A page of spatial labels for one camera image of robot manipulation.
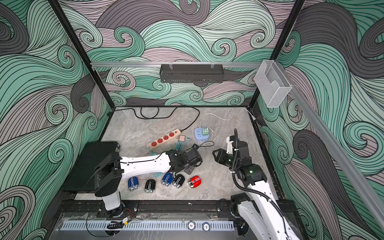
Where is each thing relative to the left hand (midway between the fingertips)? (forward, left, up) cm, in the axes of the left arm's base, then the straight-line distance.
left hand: (190, 162), depth 82 cm
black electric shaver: (-8, +6, -5) cm, 11 cm away
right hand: (+1, -12, +9) cm, 15 cm away
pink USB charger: (+19, +6, -6) cm, 21 cm away
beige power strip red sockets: (+22, +13, -6) cm, 26 cm away
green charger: (+22, -10, -2) cm, 24 cm away
